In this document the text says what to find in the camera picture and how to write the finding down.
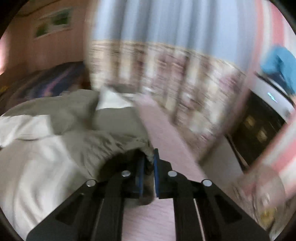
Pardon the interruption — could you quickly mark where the grey and white garment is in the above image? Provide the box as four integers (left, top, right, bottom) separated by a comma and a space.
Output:
1, 85, 154, 240

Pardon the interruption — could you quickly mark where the striped blue pink blanket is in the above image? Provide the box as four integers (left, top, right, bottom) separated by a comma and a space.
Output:
4, 61, 89, 109

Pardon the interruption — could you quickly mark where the blue floral curtain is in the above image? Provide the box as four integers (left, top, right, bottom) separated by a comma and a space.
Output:
87, 1, 257, 161

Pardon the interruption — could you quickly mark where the blue cloth on dispenser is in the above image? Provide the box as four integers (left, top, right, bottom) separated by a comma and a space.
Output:
260, 45, 295, 95

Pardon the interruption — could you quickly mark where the green wall picture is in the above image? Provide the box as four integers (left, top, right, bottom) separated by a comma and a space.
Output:
34, 7, 73, 38

